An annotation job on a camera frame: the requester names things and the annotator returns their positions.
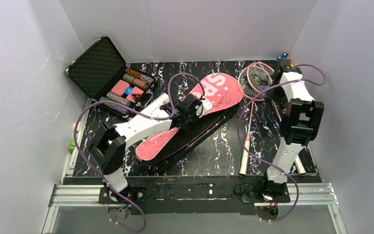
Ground white shuttlecock tube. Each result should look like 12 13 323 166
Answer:
140 93 169 116

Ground pink racket bag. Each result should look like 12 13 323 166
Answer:
135 73 243 173

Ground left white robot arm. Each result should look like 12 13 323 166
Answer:
87 94 213 193

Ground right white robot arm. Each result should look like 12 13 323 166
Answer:
261 58 324 197

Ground colourful toy blocks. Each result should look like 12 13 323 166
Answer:
276 53 291 61

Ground brown striped chip stack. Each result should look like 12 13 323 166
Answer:
125 68 155 84

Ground pink card deck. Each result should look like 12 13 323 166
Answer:
126 86 144 103
111 80 131 96

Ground blue dealer chip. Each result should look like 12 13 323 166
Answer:
125 87 133 95

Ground green red chip stack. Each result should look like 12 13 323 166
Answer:
123 74 148 90

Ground green purple chip stack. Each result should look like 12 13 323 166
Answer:
99 97 129 116

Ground purple patterned chip stack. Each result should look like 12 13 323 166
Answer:
107 92 131 107

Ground black poker chip case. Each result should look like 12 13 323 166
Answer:
65 36 156 118

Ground green clip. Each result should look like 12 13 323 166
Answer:
69 138 75 152

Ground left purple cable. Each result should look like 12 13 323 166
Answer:
73 73 206 234

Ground purple cable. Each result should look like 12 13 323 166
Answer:
73 73 206 234
236 64 326 223

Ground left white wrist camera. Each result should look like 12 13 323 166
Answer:
197 98 213 118

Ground chrome case handle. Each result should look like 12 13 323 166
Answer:
138 88 154 110

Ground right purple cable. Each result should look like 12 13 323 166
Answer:
236 64 326 223

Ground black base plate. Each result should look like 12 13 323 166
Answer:
98 175 323 216

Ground aluminium rail frame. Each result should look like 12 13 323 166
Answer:
43 100 341 234

